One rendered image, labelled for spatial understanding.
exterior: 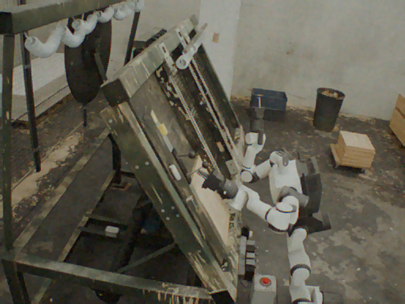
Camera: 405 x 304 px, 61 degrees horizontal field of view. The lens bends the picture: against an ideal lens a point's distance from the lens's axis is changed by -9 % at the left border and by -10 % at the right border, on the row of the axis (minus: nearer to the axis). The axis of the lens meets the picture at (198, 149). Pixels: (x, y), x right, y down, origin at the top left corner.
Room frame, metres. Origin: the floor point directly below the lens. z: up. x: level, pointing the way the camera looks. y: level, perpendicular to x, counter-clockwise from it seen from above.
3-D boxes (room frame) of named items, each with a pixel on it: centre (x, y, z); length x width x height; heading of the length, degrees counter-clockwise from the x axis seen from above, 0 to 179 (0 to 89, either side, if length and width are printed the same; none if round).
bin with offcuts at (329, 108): (5.97, -2.15, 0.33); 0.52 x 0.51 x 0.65; 173
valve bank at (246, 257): (1.83, -0.39, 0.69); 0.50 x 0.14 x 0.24; 176
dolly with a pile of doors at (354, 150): (4.66, -2.18, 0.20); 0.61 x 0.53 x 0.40; 173
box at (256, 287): (1.38, -0.42, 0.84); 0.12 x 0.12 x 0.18; 86
